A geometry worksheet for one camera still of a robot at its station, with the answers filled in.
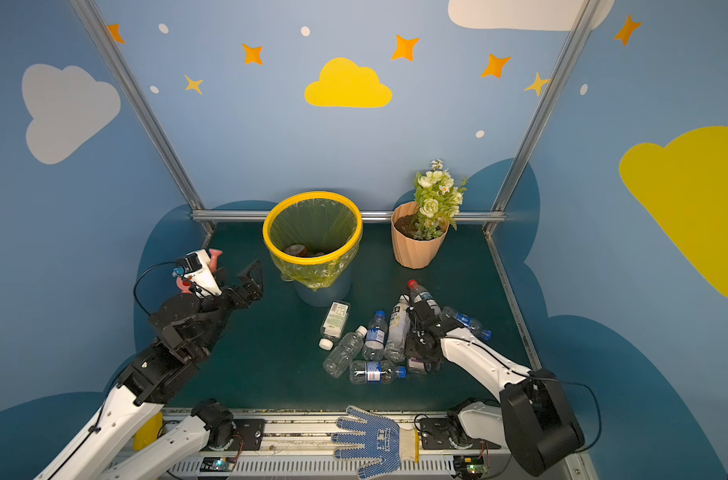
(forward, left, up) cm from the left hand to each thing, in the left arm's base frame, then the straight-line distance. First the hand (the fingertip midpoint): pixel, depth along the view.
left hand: (247, 265), depth 64 cm
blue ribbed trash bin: (+12, -14, -31) cm, 36 cm away
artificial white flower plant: (+33, -49, -9) cm, 60 cm away
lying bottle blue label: (-12, -29, -31) cm, 44 cm away
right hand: (-4, -42, -33) cm, 54 cm away
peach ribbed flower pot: (+26, -41, -25) cm, 54 cm away
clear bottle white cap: (-8, -19, -31) cm, 37 cm away
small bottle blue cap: (-5, -29, -33) cm, 44 cm away
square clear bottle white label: (+3, -16, -32) cm, 36 cm away
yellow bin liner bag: (+30, -7, -22) cm, 38 cm away
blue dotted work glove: (-28, -31, -35) cm, 54 cm away
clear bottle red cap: (+13, -44, -31) cm, 55 cm away
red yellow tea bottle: (+20, -4, -18) cm, 28 cm away
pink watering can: (+10, +29, -24) cm, 38 cm away
